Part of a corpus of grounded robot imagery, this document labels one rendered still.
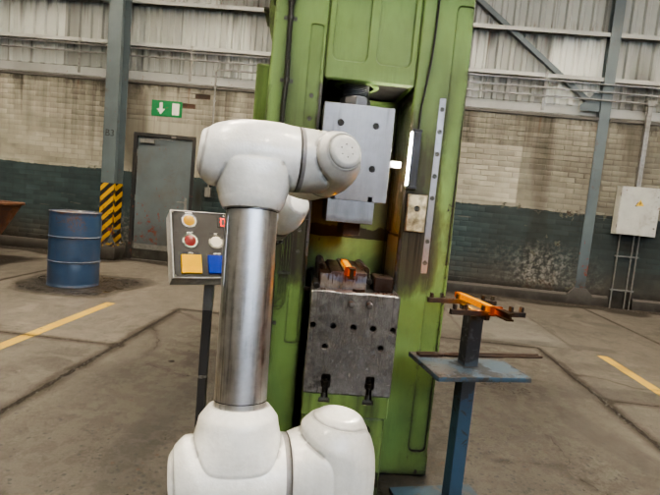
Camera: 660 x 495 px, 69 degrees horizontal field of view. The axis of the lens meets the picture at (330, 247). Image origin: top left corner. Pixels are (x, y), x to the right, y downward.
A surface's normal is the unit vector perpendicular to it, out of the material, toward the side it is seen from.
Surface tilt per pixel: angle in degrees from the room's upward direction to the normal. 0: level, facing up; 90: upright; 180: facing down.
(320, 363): 90
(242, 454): 78
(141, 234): 90
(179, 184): 90
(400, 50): 90
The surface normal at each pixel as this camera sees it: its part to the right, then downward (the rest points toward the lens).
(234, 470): 0.22, -0.11
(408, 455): 0.06, 0.10
